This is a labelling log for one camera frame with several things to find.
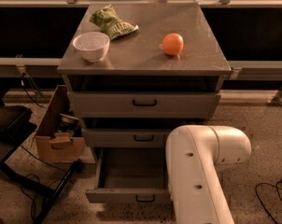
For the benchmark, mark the grey bottom drawer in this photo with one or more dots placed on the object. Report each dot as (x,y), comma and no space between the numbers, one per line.
(130,175)

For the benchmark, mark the grey drawer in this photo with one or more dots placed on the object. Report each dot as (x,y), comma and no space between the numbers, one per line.
(130,175)
(125,138)
(143,105)

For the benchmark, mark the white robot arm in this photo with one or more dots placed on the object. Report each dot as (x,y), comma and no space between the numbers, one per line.
(194,154)

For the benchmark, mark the grey metal drawer cabinet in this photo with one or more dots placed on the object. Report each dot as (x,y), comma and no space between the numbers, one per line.
(137,63)

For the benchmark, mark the grey middle drawer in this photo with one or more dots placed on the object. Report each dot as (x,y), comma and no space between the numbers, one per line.
(125,138)

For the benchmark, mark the grey top drawer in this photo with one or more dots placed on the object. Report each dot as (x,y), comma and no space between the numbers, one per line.
(143,105)

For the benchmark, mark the orange fruit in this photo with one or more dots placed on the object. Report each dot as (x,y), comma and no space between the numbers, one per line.
(172,44)

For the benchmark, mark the white cup in box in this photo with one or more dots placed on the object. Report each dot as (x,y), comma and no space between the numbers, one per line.
(68,119)

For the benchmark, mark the white bowl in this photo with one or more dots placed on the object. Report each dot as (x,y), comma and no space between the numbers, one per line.
(92,46)

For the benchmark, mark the brown cardboard box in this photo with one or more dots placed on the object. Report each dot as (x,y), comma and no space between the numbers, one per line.
(51,145)

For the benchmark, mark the green chip bag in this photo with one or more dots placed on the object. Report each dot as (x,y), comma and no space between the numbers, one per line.
(111,24)

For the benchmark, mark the grey metal railing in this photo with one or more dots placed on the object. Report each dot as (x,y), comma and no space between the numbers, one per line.
(235,44)

